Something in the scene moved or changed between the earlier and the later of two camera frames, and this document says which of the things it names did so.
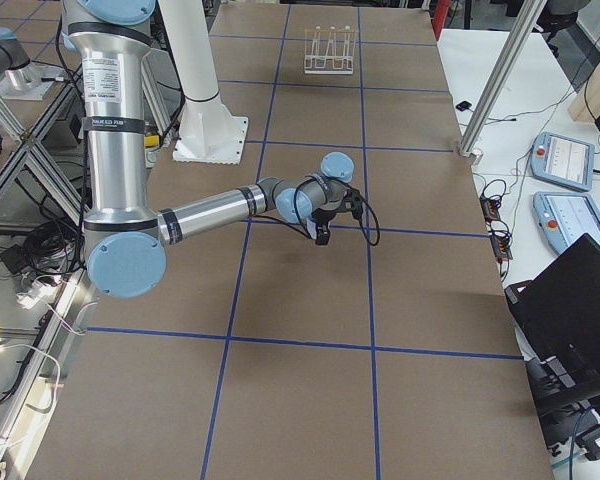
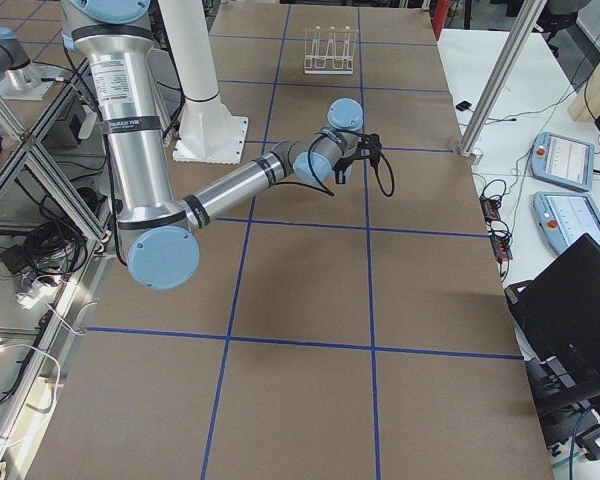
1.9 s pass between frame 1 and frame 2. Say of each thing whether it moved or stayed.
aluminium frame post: stayed
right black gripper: moved
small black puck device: stayed
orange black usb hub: stayed
